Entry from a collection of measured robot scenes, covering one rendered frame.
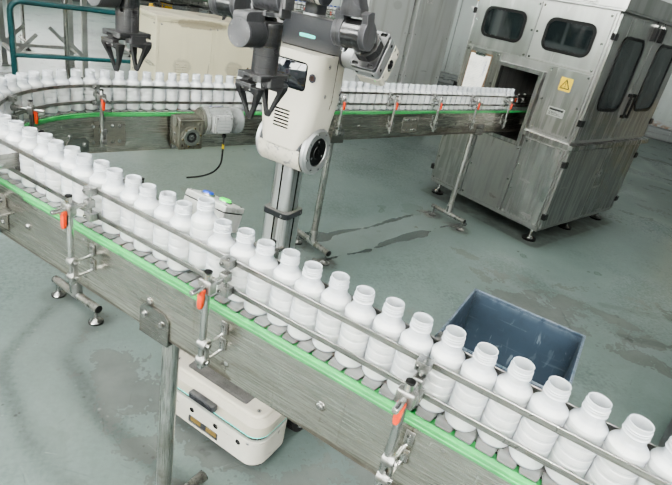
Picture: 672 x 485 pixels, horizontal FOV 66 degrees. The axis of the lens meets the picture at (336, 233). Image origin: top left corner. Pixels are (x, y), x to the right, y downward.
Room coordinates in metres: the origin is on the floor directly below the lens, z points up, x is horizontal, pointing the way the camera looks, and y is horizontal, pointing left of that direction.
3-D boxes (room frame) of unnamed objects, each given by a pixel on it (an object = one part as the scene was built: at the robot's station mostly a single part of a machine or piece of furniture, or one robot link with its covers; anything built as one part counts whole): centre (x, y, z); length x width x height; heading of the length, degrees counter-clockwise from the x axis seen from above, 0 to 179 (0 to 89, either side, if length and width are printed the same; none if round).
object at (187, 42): (5.16, 1.67, 0.59); 1.10 x 0.62 x 1.18; 135
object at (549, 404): (0.66, -0.39, 1.08); 0.06 x 0.06 x 0.17
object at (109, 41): (1.34, 0.63, 1.41); 0.07 x 0.07 x 0.09; 64
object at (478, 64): (4.77, -0.92, 1.22); 0.23 x 0.04 x 0.32; 45
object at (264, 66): (1.15, 0.22, 1.48); 0.10 x 0.07 x 0.07; 152
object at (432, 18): (7.97, -0.61, 0.96); 0.82 x 0.50 x 1.91; 135
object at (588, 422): (0.64, -0.45, 1.08); 0.06 x 0.06 x 0.17
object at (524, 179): (5.03, -1.76, 1.00); 1.60 x 1.30 x 2.00; 135
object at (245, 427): (1.70, 0.21, 0.24); 0.68 x 0.53 x 0.41; 153
